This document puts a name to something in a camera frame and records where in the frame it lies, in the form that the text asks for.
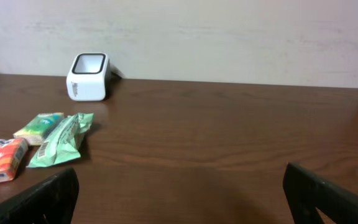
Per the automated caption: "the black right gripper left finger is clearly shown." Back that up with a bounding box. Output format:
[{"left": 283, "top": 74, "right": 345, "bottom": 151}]
[{"left": 0, "top": 168, "right": 79, "bottom": 223}]

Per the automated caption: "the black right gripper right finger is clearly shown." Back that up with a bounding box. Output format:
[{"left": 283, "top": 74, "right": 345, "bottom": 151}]
[{"left": 283, "top": 162, "right": 358, "bottom": 223}]

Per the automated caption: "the mint green snack packet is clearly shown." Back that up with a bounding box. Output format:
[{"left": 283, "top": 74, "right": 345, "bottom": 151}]
[{"left": 27, "top": 113, "right": 94, "bottom": 168}]

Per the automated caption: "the orange small snack pack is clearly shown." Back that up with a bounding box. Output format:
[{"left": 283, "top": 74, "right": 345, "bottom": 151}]
[{"left": 0, "top": 138, "right": 28, "bottom": 182}]

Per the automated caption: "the teal small tissue pack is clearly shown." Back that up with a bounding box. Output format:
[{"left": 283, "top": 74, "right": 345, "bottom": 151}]
[{"left": 13, "top": 112, "right": 65, "bottom": 146}]

